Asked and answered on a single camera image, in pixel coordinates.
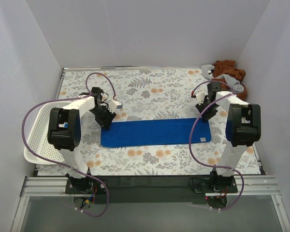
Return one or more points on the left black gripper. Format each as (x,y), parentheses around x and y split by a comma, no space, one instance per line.
(105,115)

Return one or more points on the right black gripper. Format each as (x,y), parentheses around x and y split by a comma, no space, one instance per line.
(206,110)

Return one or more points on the blue towel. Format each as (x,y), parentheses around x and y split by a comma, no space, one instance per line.
(147,132)

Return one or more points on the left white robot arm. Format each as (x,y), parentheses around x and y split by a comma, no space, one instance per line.
(64,128)

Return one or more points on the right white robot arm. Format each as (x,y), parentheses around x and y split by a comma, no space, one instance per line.
(243,129)

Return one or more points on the grey cloth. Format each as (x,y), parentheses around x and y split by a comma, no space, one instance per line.
(231,82)

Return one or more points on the floral table mat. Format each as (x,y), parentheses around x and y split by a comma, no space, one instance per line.
(146,95)

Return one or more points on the brown towel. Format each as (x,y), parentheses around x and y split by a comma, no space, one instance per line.
(227,72)

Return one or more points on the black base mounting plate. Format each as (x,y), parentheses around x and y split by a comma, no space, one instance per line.
(149,188)

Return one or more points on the white perforated plastic basket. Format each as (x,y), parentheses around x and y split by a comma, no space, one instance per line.
(37,139)

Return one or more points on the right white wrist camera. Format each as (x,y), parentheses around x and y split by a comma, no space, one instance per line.
(198,96)

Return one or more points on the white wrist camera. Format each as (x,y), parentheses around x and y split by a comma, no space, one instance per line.
(198,96)
(114,105)

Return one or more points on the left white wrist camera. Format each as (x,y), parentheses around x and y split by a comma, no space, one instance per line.
(114,105)

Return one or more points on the aluminium frame rail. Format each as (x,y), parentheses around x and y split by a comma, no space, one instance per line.
(55,186)

